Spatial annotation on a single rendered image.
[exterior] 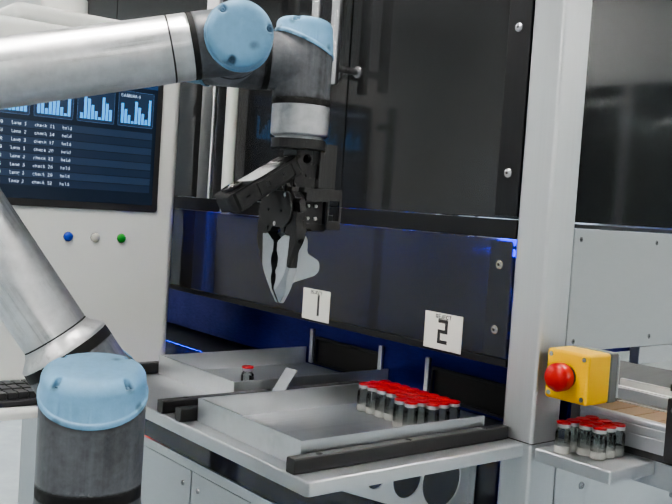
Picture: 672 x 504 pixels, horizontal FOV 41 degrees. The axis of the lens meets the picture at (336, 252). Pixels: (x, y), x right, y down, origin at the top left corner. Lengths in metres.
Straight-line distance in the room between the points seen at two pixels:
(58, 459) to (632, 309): 0.93
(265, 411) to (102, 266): 0.71
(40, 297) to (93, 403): 0.19
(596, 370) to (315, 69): 0.57
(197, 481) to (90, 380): 1.17
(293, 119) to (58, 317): 0.38
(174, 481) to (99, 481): 1.24
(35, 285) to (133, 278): 0.93
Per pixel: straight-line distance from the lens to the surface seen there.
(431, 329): 1.50
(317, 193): 1.15
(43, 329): 1.14
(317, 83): 1.15
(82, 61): 1.00
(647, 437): 1.40
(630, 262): 1.52
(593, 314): 1.45
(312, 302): 1.74
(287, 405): 1.46
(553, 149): 1.35
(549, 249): 1.35
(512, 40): 1.43
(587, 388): 1.30
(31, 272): 1.14
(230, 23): 1.00
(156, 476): 2.33
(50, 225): 1.98
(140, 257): 2.06
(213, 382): 1.55
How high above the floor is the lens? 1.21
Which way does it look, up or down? 3 degrees down
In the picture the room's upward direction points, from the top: 4 degrees clockwise
